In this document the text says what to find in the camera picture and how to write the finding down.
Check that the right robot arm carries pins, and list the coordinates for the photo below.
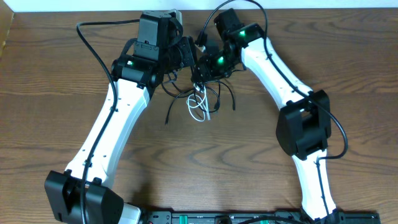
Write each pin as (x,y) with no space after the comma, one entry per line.
(304,122)

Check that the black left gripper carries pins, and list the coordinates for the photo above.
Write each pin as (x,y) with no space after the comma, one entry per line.
(186,46)

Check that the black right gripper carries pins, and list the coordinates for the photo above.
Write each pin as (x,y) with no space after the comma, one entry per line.
(204,63)

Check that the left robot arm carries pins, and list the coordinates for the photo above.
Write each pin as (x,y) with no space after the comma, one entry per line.
(83,192)

